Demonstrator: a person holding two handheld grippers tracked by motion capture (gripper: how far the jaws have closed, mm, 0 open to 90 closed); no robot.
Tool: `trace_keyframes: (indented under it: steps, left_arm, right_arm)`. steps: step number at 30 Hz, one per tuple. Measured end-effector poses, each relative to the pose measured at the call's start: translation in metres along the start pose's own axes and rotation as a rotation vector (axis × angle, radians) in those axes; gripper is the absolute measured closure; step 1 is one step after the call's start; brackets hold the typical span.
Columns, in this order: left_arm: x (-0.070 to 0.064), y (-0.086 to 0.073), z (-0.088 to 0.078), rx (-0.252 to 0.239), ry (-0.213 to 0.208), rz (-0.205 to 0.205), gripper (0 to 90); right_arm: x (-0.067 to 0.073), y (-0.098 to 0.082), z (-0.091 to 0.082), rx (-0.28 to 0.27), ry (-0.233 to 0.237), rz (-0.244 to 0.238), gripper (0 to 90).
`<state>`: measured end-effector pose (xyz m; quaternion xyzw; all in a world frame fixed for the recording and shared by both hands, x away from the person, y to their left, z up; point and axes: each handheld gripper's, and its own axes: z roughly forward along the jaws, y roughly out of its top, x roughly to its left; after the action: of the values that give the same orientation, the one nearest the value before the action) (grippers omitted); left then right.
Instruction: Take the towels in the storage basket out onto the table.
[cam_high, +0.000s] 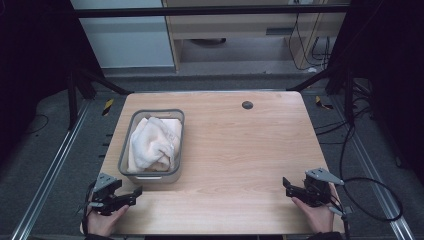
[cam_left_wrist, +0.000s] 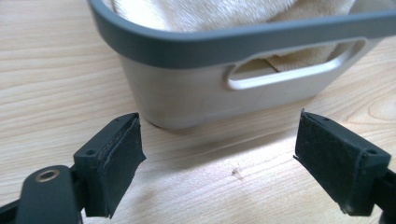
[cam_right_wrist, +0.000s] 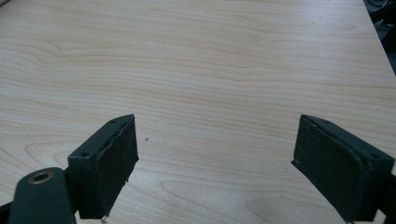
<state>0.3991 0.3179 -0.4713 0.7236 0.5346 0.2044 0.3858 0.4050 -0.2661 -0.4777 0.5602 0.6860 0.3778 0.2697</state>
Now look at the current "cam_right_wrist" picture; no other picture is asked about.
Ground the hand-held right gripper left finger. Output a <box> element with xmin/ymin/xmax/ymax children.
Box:
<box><xmin>67</xmin><ymin>113</ymin><xmax>140</xmax><ymax>220</ymax></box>

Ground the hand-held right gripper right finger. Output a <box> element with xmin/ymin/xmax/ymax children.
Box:
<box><xmin>290</xmin><ymin>114</ymin><xmax>396</xmax><ymax>224</ymax></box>

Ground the dark metal stand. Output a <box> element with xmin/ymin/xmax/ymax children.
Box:
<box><xmin>362</xmin><ymin>0</ymin><xmax>396</xmax><ymax>77</ymax></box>

